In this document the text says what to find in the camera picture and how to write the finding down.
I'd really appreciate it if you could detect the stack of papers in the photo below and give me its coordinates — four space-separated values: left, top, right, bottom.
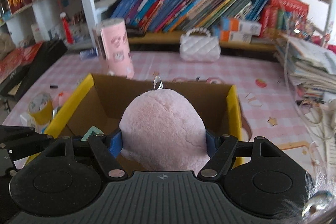
275 35 335 102

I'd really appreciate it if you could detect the black keyboard instrument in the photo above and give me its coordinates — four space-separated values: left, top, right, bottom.
1 40 67 101

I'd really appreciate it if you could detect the pink checkered tablecloth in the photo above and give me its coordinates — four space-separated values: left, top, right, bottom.
1 52 313 171

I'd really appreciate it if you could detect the white quilted handbag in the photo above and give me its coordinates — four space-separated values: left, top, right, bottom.
179 27 221 63

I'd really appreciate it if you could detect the red tassel ornament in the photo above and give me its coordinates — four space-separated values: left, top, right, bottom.
60 12 74 44

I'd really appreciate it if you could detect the pink plush pig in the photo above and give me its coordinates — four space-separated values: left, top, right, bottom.
119 77 210 173

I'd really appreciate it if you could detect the yellow cardboard box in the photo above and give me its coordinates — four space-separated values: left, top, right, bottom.
45 75 242 172

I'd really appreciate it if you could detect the pink plush chick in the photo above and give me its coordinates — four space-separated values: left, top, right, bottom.
52 91 71 108

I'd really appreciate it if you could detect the pastel toy truck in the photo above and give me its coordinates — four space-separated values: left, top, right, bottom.
52 106 61 119

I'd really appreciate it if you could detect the row of colourful books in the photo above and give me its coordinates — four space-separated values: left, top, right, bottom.
110 0 314 40

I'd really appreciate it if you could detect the small spray bottle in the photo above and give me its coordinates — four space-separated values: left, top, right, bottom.
79 48 98 60

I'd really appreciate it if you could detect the pink cylindrical humidifier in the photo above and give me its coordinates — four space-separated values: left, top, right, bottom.
92 18 134 79

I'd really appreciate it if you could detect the mint correction tape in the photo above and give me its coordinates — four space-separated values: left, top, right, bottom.
80 126 105 141

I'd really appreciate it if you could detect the yellow tape roll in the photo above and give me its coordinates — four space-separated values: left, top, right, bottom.
28 92 54 125

